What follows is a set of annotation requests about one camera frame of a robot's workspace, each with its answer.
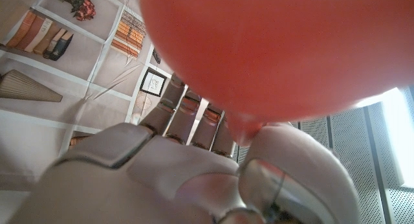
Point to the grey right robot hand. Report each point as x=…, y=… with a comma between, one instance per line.
x=178, y=178

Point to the red watering can orange spout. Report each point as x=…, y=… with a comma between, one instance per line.
x=275, y=55

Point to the dark perforated panel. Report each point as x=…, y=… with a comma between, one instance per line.
x=352, y=152

